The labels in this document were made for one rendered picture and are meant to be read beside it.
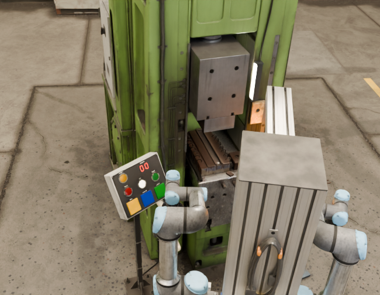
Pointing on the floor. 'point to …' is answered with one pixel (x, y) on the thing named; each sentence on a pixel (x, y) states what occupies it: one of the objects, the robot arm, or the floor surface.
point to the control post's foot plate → (132, 288)
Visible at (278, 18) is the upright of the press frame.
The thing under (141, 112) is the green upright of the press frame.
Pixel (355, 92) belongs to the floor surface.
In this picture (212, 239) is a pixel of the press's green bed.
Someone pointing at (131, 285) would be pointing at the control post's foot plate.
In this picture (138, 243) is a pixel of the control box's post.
